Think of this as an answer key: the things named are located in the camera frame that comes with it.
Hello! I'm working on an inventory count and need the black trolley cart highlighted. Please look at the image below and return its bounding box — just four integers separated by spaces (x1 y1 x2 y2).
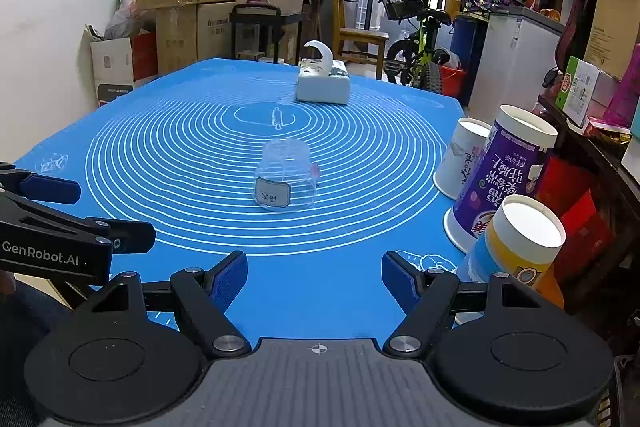
229 2 310 62

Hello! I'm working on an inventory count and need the pink box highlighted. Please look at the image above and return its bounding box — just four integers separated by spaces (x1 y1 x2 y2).
601 43 640 128

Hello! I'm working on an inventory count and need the red gift bag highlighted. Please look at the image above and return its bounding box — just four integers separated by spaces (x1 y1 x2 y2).
534 153 615 284

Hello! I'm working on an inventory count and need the white paper cup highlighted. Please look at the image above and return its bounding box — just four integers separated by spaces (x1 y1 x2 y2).
432 117 494 200

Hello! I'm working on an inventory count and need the yellow paper cup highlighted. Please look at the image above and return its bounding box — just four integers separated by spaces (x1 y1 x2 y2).
454 194 567 309

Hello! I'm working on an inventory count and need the red bucket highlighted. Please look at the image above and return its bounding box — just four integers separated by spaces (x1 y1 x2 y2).
436 64 469 98

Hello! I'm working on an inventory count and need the white and red cardboard box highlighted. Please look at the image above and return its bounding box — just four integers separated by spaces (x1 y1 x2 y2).
85 24 159 108

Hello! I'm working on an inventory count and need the wooden chair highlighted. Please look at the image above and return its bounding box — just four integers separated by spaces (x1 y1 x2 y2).
331 0 391 80

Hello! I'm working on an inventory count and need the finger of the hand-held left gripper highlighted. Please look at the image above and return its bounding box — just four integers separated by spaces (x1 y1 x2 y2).
0 191 157 255
0 162 82 206

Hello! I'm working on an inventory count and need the white tissue box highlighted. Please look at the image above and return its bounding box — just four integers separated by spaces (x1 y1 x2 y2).
295 39 351 106

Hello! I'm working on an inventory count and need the brown cardboard box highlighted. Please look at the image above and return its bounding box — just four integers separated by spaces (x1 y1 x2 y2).
155 2 240 76

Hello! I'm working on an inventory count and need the clear plastic cup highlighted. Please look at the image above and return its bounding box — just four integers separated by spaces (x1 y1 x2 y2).
254 139 321 212

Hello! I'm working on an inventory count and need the purple paper cup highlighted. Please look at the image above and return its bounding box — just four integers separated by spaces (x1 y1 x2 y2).
444 104 559 254

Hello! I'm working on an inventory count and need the dark wooden side table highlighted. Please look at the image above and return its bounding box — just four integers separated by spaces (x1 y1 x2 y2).
536 94 640 360

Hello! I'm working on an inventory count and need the white chest freezer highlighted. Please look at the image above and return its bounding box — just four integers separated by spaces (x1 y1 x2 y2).
466 6 567 124

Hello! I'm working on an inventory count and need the white plastic bag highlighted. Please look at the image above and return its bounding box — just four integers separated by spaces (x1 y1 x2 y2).
104 0 138 40

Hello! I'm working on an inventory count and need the green and white box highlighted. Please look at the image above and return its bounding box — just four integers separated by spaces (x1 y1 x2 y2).
554 55 619 128

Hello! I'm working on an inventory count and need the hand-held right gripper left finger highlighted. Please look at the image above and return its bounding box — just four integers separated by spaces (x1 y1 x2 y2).
87 251 251 358

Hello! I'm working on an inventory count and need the green and black bicycle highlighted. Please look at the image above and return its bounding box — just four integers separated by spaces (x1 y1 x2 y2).
366 0 465 96

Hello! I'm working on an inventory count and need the tall tan cardboard box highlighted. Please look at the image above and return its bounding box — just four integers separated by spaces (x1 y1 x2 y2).
582 0 640 81

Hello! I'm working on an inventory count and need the blue bin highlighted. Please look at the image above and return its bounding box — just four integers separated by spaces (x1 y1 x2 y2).
449 14 489 75

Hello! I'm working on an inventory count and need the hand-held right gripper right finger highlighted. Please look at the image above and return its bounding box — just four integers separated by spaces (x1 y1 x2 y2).
381 251 543 355

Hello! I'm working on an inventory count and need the blue silicone mat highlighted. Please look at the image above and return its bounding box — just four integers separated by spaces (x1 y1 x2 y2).
12 57 468 344

